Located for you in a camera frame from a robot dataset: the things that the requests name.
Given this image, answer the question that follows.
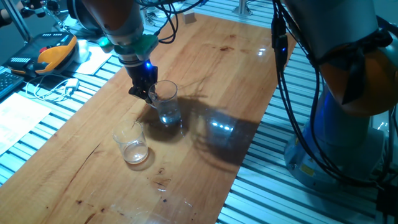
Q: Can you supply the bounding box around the crumpled white tissue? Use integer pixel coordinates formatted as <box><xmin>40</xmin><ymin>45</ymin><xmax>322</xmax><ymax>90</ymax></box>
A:
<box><xmin>74</xmin><ymin>39</ymin><xmax>91</xmax><ymax>65</ymax></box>

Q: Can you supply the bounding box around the aluminium frame beam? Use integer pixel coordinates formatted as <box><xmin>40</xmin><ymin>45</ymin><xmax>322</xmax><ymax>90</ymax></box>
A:
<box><xmin>231</xmin><ymin>0</ymin><xmax>254</xmax><ymax>16</ymax></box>

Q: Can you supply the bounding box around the grey metal bar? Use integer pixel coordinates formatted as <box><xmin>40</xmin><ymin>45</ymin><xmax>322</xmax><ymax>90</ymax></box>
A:
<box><xmin>2</xmin><ymin>0</ymin><xmax>32</xmax><ymax>43</ymax></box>

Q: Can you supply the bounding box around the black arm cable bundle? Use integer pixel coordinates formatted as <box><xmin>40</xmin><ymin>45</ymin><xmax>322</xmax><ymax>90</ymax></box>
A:
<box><xmin>136</xmin><ymin>0</ymin><xmax>398</xmax><ymax>189</ymax></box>

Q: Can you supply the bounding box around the small white paper sheet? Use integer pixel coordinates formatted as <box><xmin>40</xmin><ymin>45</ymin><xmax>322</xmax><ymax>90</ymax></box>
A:
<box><xmin>74</xmin><ymin>46</ymin><xmax>113</xmax><ymax>76</ymax></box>

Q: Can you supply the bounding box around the varnished wooden board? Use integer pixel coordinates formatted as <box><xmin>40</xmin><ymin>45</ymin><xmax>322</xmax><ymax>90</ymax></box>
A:
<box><xmin>0</xmin><ymin>12</ymin><xmax>298</xmax><ymax>224</ymax></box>

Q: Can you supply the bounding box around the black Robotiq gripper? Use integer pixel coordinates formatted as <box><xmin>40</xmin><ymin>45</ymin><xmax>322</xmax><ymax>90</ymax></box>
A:
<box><xmin>124</xmin><ymin>58</ymin><xmax>159</xmax><ymax>105</ymax></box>

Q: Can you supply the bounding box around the small wooden block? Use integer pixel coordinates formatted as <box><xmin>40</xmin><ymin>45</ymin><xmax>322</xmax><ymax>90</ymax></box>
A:
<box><xmin>181</xmin><ymin>8</ymin><xmax>197</xmax><ymax>25</ymax></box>

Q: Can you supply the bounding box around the person's bare hand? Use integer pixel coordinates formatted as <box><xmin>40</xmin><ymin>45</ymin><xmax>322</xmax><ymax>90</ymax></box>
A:
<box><xmin>0</xmin><ymin>1</ymin><xmax>25</xmax><ymax>20</ymax></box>

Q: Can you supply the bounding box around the clear glass tumbler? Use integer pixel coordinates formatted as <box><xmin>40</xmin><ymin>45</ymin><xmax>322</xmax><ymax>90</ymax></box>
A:
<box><xmin>111</xmin><ymin>119</ymin><xmax>150</xmax><ymax>165</ymax></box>

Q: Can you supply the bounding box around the black sleeved forearm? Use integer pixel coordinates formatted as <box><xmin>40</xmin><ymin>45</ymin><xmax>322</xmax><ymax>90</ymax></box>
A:
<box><xmin>0</xmin><ymin>14</ymin><xmax>13</xmax><ymax>28</ymax></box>

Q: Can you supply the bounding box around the clear glass mug with handle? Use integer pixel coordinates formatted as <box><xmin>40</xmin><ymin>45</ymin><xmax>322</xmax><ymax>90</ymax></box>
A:
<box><xmin>147</xmin><ymin>80</ymin><xmax>182</xmax><ymax>126</ymax></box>

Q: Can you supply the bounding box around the large white paper sheet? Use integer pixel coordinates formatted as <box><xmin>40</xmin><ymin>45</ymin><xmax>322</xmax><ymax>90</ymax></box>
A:
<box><xmin>0</xmin><ymin>92</ymin><xmax>52</xmax><ymax>156</ymax></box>

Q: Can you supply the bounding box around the black handheld controller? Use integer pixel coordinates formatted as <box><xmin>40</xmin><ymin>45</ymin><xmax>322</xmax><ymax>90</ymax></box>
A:
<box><xmin>19</xmin><ymin>0</ymin><xmax>60</xmax><ymax>19</ymax></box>

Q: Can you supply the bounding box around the orange black teach pendant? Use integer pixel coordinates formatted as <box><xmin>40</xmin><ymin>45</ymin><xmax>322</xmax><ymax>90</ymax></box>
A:
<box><xmin>6</xmin><ymin>30</ymin><xmax>78</xmax><ymax>77</ymax></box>

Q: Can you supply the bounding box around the black computer keyboard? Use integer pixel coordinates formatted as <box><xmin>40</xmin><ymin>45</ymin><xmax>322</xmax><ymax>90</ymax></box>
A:
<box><xmin>0</xmin><ymin>71</ymin><xmax>25</xmax><ymax>100</ymax></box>

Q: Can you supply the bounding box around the white charger with cable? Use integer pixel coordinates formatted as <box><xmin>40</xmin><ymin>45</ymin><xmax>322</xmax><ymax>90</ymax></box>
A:
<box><xmin>25</xmin><ymin>77</ymin><xmax>80</xmax><ymax>103</ymax></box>

